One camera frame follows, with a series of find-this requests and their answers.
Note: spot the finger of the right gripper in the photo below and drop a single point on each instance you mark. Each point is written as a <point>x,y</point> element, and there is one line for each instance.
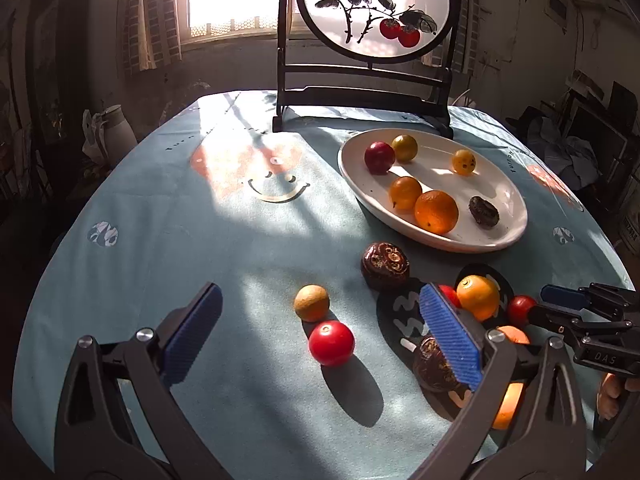
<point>573,299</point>
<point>567,324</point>

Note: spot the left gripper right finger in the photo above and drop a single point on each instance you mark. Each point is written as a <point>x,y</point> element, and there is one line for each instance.
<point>546,438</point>

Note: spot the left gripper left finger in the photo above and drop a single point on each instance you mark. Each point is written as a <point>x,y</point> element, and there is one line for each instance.
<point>94,436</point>

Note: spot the small red tomato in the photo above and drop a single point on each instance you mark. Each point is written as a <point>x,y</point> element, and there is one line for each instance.
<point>518,308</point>

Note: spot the big orange tangerine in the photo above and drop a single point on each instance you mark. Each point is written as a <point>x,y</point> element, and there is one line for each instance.
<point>514,334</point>

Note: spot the dark carved nut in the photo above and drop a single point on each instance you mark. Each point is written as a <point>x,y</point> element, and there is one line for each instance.
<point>384,266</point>
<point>431,368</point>

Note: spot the red cherry tomato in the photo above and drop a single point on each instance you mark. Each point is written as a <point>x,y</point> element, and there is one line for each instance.
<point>331,343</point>

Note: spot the person right hand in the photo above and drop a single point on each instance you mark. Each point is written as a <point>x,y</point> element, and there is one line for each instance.
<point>609,392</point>

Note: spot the orange fruit near edge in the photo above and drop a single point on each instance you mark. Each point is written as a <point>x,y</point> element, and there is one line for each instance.
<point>508,406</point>

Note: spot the yellow orange fruit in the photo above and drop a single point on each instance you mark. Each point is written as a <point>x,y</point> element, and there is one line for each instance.
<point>478,295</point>

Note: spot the dark dried fruit on plate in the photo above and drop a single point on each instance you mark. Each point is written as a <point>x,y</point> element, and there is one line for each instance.
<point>484,213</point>

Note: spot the red tomato on coaster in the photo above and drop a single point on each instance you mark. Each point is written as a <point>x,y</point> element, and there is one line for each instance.
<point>451,295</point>

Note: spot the white oval plate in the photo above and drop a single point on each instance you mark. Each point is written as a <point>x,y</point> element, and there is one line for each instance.
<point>432,168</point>

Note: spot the large orange on plate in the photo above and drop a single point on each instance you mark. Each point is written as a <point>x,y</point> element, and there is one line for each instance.
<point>436,212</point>

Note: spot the black round patterned coaster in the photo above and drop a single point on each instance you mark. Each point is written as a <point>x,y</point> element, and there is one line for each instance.
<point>403,328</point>

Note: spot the yellow spotted small fruit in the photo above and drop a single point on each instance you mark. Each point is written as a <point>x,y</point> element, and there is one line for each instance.
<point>463,162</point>

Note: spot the light blue tablecloth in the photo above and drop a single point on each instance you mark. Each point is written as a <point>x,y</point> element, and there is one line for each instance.
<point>215,195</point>

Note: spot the small orange on plate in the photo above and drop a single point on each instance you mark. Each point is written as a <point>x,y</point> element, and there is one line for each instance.
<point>404,192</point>

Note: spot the tan round kiwi fruit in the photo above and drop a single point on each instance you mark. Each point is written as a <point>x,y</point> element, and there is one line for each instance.
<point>312,303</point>

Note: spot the yellow green plum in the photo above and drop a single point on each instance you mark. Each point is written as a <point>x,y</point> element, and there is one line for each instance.
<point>405,148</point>

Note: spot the dark red plum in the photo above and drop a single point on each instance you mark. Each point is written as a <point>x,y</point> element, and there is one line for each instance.
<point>379,157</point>

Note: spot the white jug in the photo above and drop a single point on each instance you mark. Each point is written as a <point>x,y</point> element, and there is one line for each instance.
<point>108,136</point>

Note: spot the checked curtain right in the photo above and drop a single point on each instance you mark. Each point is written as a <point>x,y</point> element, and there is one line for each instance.
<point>460,47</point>

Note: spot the checked curtain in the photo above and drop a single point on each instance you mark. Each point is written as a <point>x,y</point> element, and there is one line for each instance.
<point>149,35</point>
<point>460,47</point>

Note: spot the round painted screen stand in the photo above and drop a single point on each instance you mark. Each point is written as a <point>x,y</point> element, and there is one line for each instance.
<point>379,39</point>

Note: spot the checked curtain left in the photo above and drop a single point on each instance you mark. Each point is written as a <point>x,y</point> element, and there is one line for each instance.
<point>149,35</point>

